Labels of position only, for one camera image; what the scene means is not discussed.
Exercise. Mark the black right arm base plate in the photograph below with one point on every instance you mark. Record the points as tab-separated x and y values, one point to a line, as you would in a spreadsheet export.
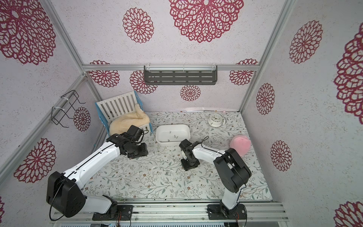
220	211

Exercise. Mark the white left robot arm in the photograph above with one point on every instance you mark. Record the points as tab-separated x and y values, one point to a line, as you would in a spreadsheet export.
64	190

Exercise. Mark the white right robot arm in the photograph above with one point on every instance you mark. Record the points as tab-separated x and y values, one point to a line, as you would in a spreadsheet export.
232	170

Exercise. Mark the white plastic storage box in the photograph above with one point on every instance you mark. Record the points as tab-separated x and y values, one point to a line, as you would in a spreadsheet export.
161	131

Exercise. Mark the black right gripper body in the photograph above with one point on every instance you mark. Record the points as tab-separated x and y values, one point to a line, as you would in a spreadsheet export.
190	163

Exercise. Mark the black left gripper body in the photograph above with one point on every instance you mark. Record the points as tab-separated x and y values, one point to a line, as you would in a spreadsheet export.
137	150

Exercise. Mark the white slatted blue basket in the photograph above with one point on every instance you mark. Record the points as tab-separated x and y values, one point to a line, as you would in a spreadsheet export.
110	109

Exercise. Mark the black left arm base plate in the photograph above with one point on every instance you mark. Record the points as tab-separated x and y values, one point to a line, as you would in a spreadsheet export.
115	213

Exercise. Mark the beige plush cloth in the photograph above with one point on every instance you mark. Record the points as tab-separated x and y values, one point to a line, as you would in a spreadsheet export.
124	122

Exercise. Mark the black wire wall rack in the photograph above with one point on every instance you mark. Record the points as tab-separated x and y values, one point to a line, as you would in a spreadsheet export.
59	113

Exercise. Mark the white alarm clock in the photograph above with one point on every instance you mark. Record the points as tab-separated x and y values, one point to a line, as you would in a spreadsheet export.
216	120

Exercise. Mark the dark grey wall shelf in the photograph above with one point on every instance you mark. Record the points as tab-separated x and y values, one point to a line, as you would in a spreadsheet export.
173	76

